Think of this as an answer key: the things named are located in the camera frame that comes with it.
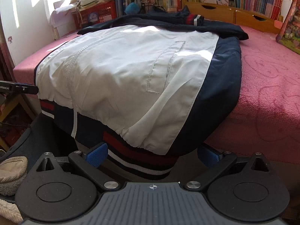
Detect white navy zip jacket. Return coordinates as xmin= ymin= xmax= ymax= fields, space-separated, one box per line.
xmin=34 ymin=8 xmax=248 ymax=180

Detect pink desk mat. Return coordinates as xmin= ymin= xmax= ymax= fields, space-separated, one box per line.
xmin=13 ymin=24 xmax=300 ymax=166

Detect beige knitted slipper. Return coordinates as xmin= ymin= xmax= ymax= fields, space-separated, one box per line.
xmin=0 ymin=156 xmax=28 ymax=197

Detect red plastic crate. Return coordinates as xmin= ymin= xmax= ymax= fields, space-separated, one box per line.
xmin=72 ymin=1 xmax=116 ymax=29

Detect pink triangular toy house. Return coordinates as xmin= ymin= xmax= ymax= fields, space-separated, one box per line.
xmin=276 ymin=0 xmax=300 ymax=54

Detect large blue plush toy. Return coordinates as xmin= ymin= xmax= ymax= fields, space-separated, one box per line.
xmin=124 ymin=3 xmax=140 ymax=15

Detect wooden drawer shelf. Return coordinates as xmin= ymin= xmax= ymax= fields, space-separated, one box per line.
xmin=181 ymin=0 xmax=283 ymax=34

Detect miniature black bicycle model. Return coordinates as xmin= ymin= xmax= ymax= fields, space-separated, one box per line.
xmin=140 ymin=1 xmax=167 ymax=14

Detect white papers by wall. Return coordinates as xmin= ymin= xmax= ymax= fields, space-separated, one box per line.
xmin=49 ymin=0 xmax=76 ymax=40

